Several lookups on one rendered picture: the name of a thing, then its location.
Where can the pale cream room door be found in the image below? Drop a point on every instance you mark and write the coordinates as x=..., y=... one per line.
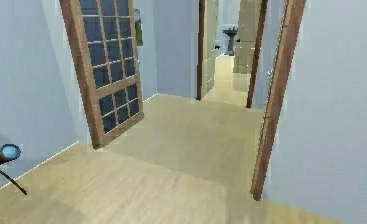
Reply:
x=208, y=50

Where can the brown glass-paned room door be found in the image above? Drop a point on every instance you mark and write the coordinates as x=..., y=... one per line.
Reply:
x=107, y=66

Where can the beige tall cupboard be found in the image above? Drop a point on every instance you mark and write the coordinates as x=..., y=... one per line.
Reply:
x=247, y=36

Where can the brown telescope on tripod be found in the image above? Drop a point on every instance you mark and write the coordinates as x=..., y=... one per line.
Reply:
x=6, y=154

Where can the grey pedestal sink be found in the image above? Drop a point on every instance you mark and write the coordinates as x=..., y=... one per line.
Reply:
x=230, y=36

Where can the green wall-mounted object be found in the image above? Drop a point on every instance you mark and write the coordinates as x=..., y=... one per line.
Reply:
x=138, y=30

